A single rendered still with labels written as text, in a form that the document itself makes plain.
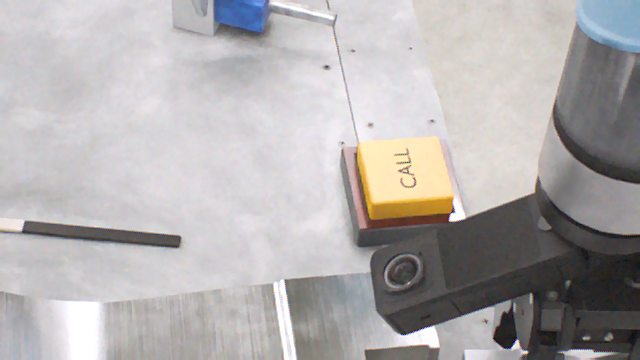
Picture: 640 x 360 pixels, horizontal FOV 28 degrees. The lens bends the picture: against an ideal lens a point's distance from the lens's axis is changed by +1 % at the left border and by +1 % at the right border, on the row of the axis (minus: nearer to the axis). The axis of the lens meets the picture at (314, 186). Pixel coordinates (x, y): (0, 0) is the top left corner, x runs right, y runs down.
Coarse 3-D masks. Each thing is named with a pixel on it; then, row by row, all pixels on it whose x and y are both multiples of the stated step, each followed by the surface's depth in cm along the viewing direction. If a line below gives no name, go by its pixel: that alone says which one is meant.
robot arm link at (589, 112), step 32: (608, 0) 53; (576, 32) 57; (608, 32) 54; (576, 64) 57; (608, 64) 55; (576, 96) 57; (608, 96) 56; (576, 128) 58; (608, 128) 57; (608, 160) 58
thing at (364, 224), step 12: (444, 144) 96; (348, 156) 95; (444, 156) 95; (348, 168) 94; (456, 180) 94; (360, 192) 93; (456, 192) 93; (360, 204) 92; (456, 204) 92; (360, 216) 91; (420, 216) 91; (432, 216) 91; (444, 216) 91; (456, 216) 91; (360, 228) 90; (372, 228) 91; (384, 228) 91
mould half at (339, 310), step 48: (240, 288) 79; (288, 288) 78; (336, 288) 78; (0, 336) 74; (48, 336) 75; (96, 336) 76; (144, 336) 76; (192, 336) 76; (240, 336) 76; (288, 336) 76; (336, 336) 76; (384, 336) 76; (432, 336) 77
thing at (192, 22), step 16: (176, 0) 103; (208, 0) 102; (224, 0) 102; (240, 0) 102; (256, 0) 102; (272, 0) 103; (288, 0) 104; (176, 16) 105; (192, 16) 104; (208, 16) 104; (224, 16) 104; (240, 16) 103; (256, 16) 103; (304, 16) 103; (320, 16) 103; (336, 16) 103; (208, 32) 105
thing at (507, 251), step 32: (448, 224) 69; (480, 224) 68; (512, 224) 67; (544, 224) 66; (384, 256) 70; (416, 256) 69; (448, 256) 68; (480, 256) 67; (512, 256) 66; (544, 256) 65; (576, 256) 65; (384, 288) 68; (416, 288) 68; (448, 288) 67; (480, 288) 67; (512, 288) 67; (384, 320) 69; (416, 320) 68; (448, 320) 69
